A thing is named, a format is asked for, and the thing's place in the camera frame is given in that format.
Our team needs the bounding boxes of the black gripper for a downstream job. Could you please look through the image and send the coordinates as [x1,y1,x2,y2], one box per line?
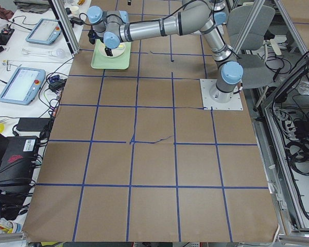
[105,47,112,56]

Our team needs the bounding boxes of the white round plate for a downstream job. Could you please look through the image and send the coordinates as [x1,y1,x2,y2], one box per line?
[97,43,126,58]

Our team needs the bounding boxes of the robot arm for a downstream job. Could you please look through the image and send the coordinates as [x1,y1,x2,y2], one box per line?
[87,1,244,94]

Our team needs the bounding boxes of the light green tray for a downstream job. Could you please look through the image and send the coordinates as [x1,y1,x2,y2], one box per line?
[91,40,131,70]

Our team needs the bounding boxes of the white light bulb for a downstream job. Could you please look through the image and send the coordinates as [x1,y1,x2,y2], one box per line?
[47,48,66,59]

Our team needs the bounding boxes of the paper cup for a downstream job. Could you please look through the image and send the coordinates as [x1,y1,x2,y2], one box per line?
[70,6,79,16]

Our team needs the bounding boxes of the far teach pendant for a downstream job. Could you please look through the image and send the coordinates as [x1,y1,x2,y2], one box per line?
[25,19,61,45]

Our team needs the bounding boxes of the teach pendant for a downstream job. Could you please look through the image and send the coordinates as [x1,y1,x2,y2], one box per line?
[25,19,61,45]
[0,66,46,105]

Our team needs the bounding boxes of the near teach pendant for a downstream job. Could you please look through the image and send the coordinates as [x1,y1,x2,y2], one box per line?
[0,66,46,105]

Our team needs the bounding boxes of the flat black power supply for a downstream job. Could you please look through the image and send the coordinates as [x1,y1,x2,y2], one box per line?
[16,117,50,132]

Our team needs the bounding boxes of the black laptop computer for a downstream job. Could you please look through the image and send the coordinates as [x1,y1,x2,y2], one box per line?
[0,134,40,193]

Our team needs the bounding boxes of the grey office chair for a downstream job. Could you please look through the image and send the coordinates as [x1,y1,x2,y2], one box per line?
[225,5,278,90]

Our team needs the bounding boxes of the diagonal aluminium frame post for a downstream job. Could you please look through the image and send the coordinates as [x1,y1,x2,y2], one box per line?
[48,0,80,55]

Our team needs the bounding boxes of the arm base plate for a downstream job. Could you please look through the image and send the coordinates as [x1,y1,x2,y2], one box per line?
[200,79,243,111]

